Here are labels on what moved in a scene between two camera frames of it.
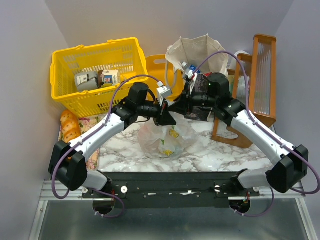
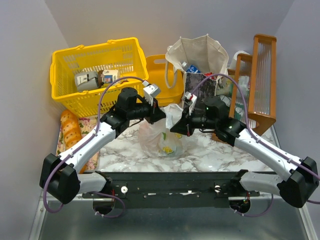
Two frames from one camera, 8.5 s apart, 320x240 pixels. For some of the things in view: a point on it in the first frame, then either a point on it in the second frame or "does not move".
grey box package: x=86 y=81 does not move
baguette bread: x=70 y=126 does not move
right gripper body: x=188 y=104 -> x=188 y=122
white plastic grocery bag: x=169 y=141 does not move
